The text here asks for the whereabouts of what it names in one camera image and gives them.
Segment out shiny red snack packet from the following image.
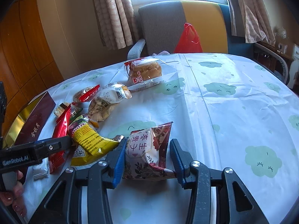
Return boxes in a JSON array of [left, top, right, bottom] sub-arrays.
[[48, 105, 72, 174]]

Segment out floral maroon white snack packet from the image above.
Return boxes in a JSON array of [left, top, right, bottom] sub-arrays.
[[123, 122, 176, 181]]

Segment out left hand red nails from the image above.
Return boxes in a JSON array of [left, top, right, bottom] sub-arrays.
[[1, 170, 27, 217]]

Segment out beige patterned curtain right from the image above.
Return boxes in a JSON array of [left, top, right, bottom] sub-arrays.
[[228, 0, 275, 46]]

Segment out grey yellow armchair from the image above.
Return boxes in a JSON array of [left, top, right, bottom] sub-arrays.
[[127, 0, 253, 60]]

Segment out wooden wardrobe panels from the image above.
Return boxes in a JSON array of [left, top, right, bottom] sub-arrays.
[[1, 0, 63, 135]]

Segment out cracker pack green trim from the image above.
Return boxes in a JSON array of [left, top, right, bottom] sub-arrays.
[[54, 102, 83, 120]]

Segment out grey office chair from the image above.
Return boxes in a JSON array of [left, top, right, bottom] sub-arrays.
[[253, 42, 292, 85]]

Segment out clear bag nut pastry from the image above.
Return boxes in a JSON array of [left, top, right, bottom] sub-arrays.
[[88, 83, 132, 122]]

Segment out dark wooden side desk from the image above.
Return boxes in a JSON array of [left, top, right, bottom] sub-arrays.
[[253, 40, 295, 75]]

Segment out brown roll red-end wrapper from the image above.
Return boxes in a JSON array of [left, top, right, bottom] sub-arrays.
[[73, 84, 100, 103]]

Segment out yellow green snack bar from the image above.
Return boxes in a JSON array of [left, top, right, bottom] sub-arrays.
[[68, 115, 119, 157]]

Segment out small white snack packet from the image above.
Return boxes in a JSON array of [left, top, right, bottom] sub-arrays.
[[33, 158, 49, 181]]

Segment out red plastic bag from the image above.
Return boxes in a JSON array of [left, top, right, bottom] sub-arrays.
[[174, 22, 203, 53]]

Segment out white cloud pattern tablecloth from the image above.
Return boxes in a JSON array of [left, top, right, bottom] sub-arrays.
[[47, 54, 298, 223]]

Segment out round bread clear bag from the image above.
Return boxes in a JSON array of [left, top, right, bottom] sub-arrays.
[[124, 57, 180, 92]]

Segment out beige patterned curtain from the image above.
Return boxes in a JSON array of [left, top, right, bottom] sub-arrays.
[[93, 0, 140, 50], [228, 0, 275, 46]]

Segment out maroon gold gift box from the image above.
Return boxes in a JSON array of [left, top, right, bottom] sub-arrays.
[[2, 91, 56, 149]]

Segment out beige patterned curtain left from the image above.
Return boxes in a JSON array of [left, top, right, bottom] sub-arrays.
[[93, 0, 140, 50]]

